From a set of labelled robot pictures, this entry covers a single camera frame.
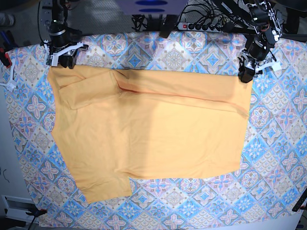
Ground red-handled clamp left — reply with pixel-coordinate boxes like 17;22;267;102
0;47;12;68

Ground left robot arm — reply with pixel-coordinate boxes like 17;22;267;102
238;0;283;83

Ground tangled black cables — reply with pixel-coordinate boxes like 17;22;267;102
131;0;243;33

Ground orange T-shirt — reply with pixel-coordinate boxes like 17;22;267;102
47;65;252;203

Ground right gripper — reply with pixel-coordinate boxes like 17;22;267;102
40;41;88;69

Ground white vent box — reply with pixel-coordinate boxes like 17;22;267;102
0;195;36;223

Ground orange-tipped clamp bottom left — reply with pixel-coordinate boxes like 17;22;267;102
25;209;47;218

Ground white blue logo panel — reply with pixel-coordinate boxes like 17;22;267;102
115;0;188;15

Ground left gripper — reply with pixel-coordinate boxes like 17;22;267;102
238;49;281;83

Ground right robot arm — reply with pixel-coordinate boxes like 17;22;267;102
37;0;88;69

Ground white power strip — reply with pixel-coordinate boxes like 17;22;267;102
177;22;221;32

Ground white bracket left edge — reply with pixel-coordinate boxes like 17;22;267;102
0;59;17;92

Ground black table clamp top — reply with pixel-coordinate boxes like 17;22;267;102
159;14;178;38

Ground black clamp bottom right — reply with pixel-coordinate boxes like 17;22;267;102
292;197;307;212

